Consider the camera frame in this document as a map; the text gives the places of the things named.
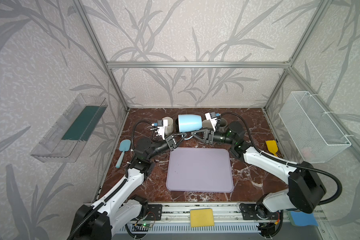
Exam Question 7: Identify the aluminium frame post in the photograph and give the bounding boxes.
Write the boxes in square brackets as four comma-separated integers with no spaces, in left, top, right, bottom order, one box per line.
[73,0,130,111]

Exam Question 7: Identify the clear plastic wall bin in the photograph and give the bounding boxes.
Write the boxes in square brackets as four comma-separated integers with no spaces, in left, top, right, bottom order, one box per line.
[30,94,108,163]

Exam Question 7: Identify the white faceted mug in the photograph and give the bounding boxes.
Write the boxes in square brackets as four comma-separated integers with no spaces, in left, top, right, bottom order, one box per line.
[162,117,174,136]

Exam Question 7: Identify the green circuit board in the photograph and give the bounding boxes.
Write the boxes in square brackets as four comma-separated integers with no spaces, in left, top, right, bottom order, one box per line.
[133,223,154,232]

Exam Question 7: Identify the light blue silicone spatula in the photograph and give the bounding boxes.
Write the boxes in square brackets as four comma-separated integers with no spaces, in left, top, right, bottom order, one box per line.
[115,139,132,168]

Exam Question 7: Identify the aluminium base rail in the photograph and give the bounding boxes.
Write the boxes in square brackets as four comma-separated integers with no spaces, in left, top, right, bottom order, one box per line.
[114,202,334,240]

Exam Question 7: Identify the blue sponge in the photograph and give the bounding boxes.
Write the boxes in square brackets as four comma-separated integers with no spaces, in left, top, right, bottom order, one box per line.
[287,211,319,227]

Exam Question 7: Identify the lavender mug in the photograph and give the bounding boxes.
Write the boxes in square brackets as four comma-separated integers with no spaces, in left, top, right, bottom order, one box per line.
[202,120,213,129]

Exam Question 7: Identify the yellow item on table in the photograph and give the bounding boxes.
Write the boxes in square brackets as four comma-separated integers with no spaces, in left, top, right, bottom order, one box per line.
[266,140,279,157]

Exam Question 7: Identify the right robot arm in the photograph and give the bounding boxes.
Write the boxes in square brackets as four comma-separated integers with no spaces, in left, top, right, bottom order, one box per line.
[191,116,343,219]

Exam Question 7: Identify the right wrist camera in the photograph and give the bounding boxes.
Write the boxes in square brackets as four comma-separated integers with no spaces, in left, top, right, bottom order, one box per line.
[205,112,221,131]

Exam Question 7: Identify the lavender plastic tray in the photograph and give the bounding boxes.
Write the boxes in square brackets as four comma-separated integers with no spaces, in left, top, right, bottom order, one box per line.
[166,148,234,193]

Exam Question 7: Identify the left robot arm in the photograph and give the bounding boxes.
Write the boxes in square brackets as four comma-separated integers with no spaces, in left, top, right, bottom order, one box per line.
[68,120,202,240]

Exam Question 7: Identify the yellow sponge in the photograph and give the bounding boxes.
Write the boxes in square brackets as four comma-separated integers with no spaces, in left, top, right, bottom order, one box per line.
[190,209,215,228]

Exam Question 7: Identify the grey mug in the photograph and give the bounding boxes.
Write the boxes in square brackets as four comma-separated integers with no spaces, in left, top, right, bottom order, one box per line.
[219,119,228,132]

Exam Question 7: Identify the light blue mug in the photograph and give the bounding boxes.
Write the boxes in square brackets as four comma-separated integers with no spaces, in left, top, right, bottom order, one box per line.
[178,115,202,133]

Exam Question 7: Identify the white wire basket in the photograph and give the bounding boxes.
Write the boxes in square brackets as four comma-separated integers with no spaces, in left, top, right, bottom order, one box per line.
[279,91,352,164]

